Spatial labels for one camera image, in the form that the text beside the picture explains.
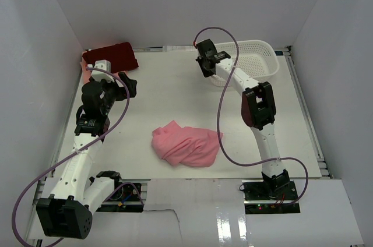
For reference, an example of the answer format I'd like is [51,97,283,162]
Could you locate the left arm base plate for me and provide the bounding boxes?
[96,182,146,213]

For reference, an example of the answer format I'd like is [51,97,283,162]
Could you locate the peach folded t-shirt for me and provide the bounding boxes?
[80,59,129,83]

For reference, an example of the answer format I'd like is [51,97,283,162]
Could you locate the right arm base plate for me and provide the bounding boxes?
[238,181,301,215]

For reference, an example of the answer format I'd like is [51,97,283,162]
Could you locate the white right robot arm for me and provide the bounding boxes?
[193,39,290,200]

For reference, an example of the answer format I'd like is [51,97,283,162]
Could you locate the pink t-shirt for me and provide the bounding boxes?
[151,121,223,168]

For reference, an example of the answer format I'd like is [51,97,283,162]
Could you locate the white perforated plastic basket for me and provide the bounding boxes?
[210,40,280,87]

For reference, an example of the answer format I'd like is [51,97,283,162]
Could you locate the white front cover board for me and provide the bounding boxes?
[27,178,365,245]

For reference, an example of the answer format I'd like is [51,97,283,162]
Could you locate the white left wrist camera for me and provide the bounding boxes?
[89,60,114,82]

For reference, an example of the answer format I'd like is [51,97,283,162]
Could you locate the white paper sheet at wall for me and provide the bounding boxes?
[163,45,196,52]

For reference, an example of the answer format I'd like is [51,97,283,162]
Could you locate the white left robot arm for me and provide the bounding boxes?
[36,70,137,239]

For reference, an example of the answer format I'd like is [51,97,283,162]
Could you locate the dark red folded t-shirt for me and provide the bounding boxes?
[82,42,139,73]

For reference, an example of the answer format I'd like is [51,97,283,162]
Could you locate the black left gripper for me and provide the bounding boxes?
[97,72,137,115]

